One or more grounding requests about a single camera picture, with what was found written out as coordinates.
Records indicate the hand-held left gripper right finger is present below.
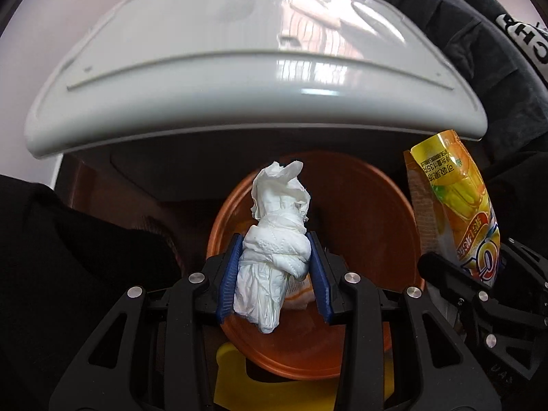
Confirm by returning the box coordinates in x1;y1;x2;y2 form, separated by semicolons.
305;231;501;411

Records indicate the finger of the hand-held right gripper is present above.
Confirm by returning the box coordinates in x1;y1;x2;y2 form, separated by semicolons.
417;252;486;307
499;236;548;279

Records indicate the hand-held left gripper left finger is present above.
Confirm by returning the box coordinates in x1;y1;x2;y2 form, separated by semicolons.
51;233;245;411

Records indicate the white tissue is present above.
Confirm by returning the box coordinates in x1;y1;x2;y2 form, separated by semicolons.
232;160;312;334

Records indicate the orange plastic bowl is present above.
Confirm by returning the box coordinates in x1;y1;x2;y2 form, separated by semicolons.
206;151;426;381

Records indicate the orange snack wrapper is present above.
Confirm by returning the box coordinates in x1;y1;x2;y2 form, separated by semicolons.
404;129;501;288

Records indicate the yellow plastic object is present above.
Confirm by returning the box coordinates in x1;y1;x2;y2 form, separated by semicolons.
214;342;397;411

